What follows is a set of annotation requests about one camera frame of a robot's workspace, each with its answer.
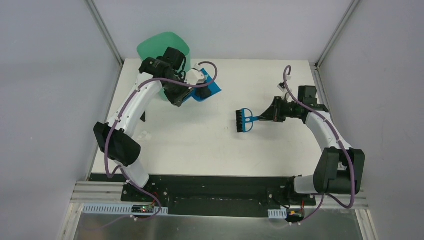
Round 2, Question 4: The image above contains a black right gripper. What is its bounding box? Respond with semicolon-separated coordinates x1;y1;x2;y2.
258;96;302;123

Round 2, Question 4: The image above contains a blue hand brush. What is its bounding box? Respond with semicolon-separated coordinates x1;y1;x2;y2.
235;108;259;133

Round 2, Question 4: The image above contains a blue plastic dustpan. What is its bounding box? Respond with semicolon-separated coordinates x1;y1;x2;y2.
182;66;222;103

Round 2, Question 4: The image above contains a black paper scrap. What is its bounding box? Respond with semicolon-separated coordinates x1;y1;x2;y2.
140;112;146;123
194;87;212;100

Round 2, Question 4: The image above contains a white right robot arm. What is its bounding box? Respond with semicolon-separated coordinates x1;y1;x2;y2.
258;85;365;205

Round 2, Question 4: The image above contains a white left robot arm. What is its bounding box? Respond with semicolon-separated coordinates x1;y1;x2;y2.
93;47;194;203

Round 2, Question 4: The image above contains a green plastic bin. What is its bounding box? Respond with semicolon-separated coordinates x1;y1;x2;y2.
137;32;191;98

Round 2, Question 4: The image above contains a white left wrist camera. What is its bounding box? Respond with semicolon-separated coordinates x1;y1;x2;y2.
184;64;206;85

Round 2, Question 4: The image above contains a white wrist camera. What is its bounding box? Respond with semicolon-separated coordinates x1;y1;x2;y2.
277;75;292;93
184;64;206;85

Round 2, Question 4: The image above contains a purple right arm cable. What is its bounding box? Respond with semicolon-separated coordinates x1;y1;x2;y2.
284;65;357;229

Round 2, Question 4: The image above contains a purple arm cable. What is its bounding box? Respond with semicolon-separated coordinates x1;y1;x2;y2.
104;61;219;222
284;65;357;229

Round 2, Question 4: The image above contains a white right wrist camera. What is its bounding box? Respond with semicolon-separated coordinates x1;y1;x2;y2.
277;75;292;93

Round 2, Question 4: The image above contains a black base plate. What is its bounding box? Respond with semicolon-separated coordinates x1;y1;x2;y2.
89;173;349;219

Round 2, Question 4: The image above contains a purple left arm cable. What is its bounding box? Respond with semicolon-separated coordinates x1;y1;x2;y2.
104;61;219;222

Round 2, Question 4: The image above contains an aluminium frame rail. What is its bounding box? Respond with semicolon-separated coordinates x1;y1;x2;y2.
70;181;369;210

